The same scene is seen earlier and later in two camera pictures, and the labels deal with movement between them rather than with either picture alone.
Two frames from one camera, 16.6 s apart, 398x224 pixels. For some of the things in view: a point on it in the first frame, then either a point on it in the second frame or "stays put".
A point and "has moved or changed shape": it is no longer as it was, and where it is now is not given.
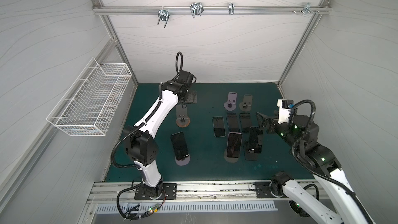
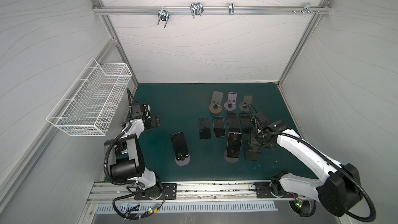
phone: [219, 126] stays put
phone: [233, 123] stays put
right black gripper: [270, 122] to [253, 144]
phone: [234, 142] stays put
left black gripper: [192, 97] to [154, 121]
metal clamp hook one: [163, 14] stays put
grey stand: [183, 162] stays put
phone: [179, 145] stays put
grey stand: [182, 120] to [215, 106]
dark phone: [253, 138] has moved or changed shape
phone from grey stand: [245, 122] stays put
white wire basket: [89, 105] stays put
